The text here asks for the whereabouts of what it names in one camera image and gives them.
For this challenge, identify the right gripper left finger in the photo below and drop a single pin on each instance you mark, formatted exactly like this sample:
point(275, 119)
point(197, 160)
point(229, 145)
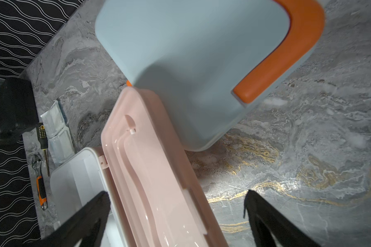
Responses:
point(85, 228)

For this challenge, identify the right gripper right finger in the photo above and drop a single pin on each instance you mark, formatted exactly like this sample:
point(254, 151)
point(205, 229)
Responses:
point(269, 226)

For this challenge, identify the pink first aid box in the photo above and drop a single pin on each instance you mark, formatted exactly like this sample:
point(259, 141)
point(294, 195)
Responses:
point(155, 197)

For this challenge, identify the white gauze packet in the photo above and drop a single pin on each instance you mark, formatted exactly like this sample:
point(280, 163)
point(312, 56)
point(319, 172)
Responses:
point(53, 120)
point(61, 147)

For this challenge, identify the blue orange first aid box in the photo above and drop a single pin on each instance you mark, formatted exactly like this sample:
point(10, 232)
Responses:
point(210, 62)

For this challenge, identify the black yellow screwdriver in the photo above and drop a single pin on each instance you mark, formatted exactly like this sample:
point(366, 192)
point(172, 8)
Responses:
point(43, 140)

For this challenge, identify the black plastic tool case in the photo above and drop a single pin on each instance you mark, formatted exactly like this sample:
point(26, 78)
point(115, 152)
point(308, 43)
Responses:
point(18, 113)

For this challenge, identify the orange handled adjustable wrench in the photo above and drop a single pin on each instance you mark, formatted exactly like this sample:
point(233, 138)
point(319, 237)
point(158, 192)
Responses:
point(36, 165)

